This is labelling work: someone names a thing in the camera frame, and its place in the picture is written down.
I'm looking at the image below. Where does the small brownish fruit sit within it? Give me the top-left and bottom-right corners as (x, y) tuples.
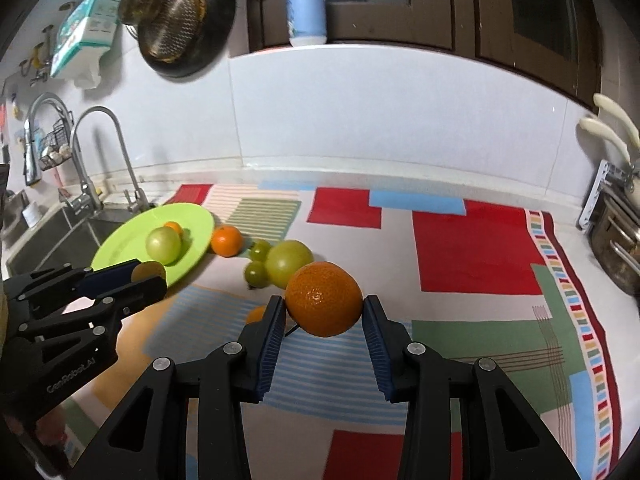
(131, 261), (166, 283)

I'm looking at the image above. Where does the small orange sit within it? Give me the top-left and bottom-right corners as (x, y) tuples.
(245, 306), (267, 324)

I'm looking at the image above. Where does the medium tangerine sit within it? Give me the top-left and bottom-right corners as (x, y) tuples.
(210, 224), (244, 258)

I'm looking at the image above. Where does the large orange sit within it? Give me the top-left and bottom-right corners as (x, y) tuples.
(284, 261), (362, 338)

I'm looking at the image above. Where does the large green pomelo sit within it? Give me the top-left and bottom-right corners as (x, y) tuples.
(265, 240), (314, 288)

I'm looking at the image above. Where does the stainless steel sink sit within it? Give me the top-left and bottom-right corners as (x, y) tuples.
(3, 206), (134, 278)

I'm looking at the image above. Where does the tall chrome faucet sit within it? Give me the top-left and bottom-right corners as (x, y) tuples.
(70, 105), (152, 214)

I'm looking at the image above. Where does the green apple on plate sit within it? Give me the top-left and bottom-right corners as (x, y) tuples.
(145, 226), (182, 266)

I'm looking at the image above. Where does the chrome pull-down faucet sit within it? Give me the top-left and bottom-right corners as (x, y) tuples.
(22, 91), (104, 217)

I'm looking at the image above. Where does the small orange kumquat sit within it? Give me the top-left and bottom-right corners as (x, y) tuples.
(164, 221), (183, 235)

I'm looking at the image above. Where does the colourful patchwork mat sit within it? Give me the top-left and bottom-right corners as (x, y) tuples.
(60, 181), (623, 480)

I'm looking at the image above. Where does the teal tissue pack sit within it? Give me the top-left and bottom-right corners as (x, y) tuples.
(50, 0), (137, 90)

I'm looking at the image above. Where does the brass perforated strainer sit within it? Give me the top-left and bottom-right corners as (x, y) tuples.
(137, 0), (204, 63)

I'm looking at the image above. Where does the brass small ladle pot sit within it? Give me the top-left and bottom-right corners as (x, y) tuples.
(118, 0), (164, 26)

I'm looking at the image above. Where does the black frying pan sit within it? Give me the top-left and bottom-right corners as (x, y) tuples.
(138, 0), (236, 78)

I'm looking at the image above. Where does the white blue pump bottle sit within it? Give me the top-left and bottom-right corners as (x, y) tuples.
(286, 0), (328, 47)

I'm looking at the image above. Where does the wire sink caddy basket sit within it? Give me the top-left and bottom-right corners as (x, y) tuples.
(38, 119), (72, 171)

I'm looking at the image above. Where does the white handled knife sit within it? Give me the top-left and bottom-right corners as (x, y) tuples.
(593, 92), (640, 148)
(578, 117), (631, 165)

